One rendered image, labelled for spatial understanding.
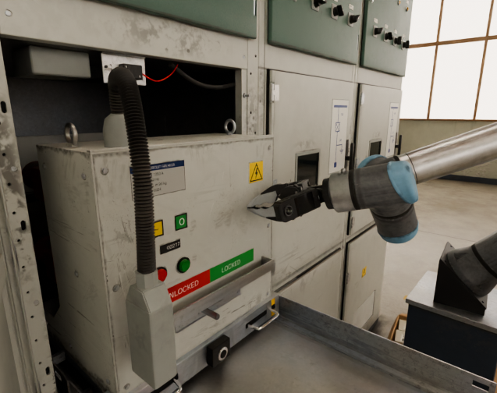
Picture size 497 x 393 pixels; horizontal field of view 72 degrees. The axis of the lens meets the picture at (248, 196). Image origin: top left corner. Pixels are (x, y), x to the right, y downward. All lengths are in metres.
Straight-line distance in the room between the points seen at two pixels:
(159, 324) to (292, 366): 0.44
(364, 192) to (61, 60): 0.65
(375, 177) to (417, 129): 8.03
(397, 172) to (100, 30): 0.63
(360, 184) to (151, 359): 0.51
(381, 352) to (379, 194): 0.43
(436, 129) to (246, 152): 7.96
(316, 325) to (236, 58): 0.78
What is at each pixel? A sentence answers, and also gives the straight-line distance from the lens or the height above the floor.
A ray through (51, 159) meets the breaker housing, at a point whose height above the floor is 1.37.
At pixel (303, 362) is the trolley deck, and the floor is 0.85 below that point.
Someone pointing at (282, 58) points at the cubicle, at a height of 1.62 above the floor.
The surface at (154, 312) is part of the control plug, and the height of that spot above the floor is 1.15.
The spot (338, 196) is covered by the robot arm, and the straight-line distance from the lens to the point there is 0.75.
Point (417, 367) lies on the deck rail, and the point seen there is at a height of 0.87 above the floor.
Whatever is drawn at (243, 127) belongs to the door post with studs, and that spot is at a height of 1.41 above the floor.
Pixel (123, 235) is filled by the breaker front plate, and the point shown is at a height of 1.24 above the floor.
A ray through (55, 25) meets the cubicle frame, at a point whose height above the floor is 1.60.
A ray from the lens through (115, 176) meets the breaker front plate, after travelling 0.61.
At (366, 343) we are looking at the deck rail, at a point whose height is 0.88.
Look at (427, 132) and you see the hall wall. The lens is 8.71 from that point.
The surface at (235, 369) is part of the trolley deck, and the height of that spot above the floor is 0.85.
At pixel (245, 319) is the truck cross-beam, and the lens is 0.96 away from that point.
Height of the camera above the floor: 1.45
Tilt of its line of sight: 14 degrees down
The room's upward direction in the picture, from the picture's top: straight up
